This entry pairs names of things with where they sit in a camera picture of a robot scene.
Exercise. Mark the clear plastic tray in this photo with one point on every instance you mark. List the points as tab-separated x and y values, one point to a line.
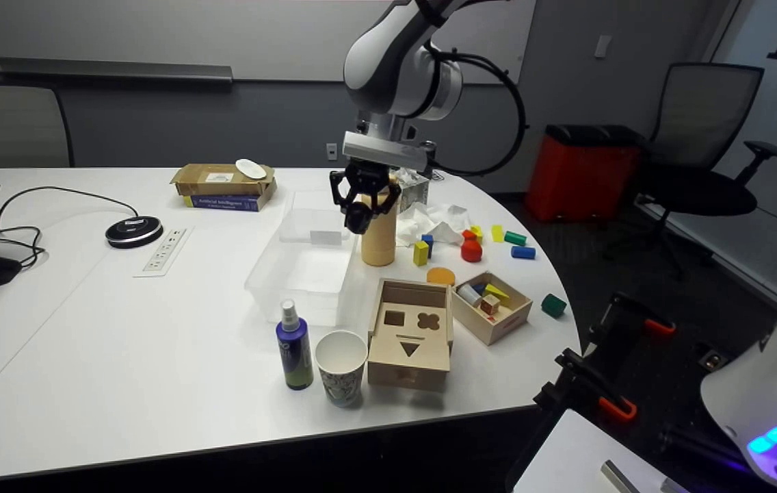
301	265

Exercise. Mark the small grey bar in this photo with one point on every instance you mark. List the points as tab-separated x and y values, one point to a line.
619	477

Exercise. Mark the small blue spray bottle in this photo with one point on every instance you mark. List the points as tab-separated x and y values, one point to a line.
295	353

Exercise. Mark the light grey conference chair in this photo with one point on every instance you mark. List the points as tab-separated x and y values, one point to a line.
6	124

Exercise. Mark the green cylinder block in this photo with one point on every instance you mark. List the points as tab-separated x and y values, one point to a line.
516	238

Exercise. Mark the blue cylinder block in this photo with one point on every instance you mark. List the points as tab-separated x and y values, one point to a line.
523	253

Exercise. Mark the white flat strip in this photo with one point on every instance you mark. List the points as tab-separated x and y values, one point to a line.
162	253

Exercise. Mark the small blue upright block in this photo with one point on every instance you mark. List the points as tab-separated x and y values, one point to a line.
427	243

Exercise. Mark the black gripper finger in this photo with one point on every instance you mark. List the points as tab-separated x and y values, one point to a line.
384	205
344	205

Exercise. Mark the white light switch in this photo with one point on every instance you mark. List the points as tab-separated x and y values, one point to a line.
602	47

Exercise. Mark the white wall outlet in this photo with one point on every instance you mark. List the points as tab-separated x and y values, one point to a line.
333	150

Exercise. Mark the orange wooden disc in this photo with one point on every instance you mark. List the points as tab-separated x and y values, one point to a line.
442	274

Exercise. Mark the tan wooden bottle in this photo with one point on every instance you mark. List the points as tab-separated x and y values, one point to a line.
378	248

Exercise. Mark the yellow notched block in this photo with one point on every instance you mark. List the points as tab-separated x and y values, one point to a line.
478	232

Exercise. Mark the white wall whiteboard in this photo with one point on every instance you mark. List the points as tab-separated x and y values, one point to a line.
180	32

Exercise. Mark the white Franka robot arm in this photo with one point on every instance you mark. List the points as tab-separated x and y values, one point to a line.
397	65

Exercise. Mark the small open wooden tray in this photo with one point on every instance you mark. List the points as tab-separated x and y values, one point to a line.
494	324

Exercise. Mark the green rounded block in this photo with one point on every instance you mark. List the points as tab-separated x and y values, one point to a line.
553	305

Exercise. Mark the small orange-red block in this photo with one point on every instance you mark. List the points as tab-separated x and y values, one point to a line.
468	235

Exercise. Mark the black mesh office chair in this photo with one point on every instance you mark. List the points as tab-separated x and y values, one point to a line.
704	138

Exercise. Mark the yellow block in tray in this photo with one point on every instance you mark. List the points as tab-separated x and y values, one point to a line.
498	295

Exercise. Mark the black round puck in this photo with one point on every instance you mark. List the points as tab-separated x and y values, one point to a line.
136	232

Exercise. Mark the small yellow upright block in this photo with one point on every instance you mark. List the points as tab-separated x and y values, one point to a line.
419	253

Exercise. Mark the yellow rectangular block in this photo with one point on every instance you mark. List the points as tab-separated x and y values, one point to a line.
498	235

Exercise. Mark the white cylinder block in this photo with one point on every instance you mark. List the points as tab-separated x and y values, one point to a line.
468	292

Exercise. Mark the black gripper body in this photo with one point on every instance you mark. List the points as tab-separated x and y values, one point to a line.
367	173

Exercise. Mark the white printed paper cup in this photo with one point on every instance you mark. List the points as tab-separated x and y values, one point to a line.
341	370

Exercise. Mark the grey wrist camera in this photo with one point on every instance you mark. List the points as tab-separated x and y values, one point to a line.
390	151

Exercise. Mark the white crumpled tissue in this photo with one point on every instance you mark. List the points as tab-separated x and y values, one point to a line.
434	224

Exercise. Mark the wooden shape sorter box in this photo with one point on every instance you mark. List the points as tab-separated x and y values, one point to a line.
411	353

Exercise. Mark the open cardboard box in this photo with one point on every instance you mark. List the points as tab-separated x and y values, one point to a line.
226	184

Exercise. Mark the red cube block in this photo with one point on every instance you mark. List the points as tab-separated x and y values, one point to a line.
472	250

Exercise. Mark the white paper sheet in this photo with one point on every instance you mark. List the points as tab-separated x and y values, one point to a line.
570	457

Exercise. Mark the red bin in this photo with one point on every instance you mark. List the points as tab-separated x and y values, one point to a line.
583	173

